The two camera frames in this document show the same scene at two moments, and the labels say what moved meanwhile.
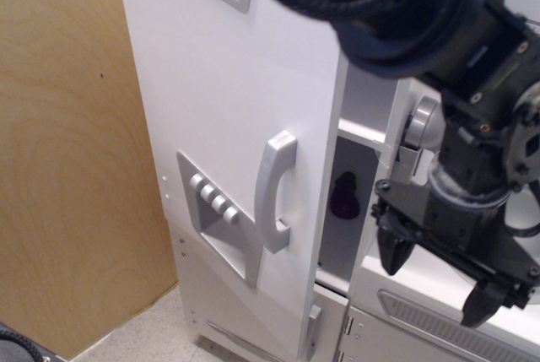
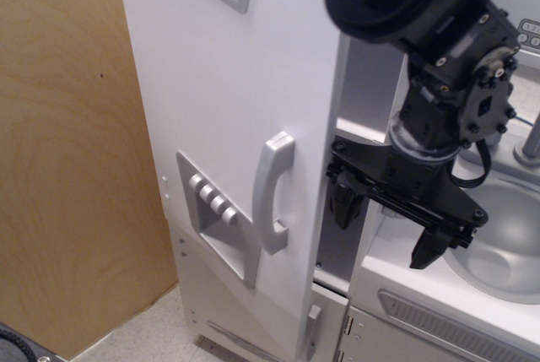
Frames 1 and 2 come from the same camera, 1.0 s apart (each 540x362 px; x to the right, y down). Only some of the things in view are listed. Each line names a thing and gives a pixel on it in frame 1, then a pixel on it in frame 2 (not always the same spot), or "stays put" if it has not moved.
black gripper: x=475 y=240 → x=429 y=195
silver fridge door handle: x=279 y=155 stays put
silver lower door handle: x=314 y=314 stays put
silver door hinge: x=348 y=325 stays put
